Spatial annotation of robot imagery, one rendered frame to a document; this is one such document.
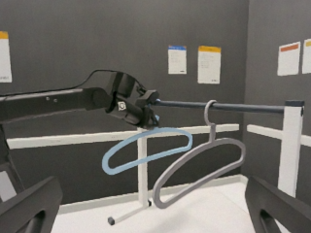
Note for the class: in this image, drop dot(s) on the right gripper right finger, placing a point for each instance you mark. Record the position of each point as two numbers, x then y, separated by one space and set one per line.
267 203

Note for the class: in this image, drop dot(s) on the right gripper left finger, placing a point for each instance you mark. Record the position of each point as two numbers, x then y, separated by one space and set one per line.
39 204

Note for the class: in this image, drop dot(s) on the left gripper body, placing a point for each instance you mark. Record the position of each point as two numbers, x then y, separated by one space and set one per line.
139 114

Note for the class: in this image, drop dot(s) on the grey plastic hanger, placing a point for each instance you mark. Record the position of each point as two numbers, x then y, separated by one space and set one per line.
177 164

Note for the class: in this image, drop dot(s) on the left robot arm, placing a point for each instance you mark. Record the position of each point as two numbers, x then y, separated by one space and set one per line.
21 107

